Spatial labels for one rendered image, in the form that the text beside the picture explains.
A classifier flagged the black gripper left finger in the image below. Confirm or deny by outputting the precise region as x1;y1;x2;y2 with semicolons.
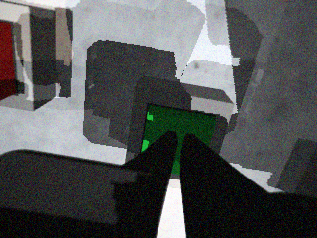
0;130;178;238

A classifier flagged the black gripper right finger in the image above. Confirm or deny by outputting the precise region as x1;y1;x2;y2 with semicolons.
180;134;317;238

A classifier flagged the red button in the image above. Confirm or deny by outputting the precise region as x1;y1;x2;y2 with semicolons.
0;0;56;112

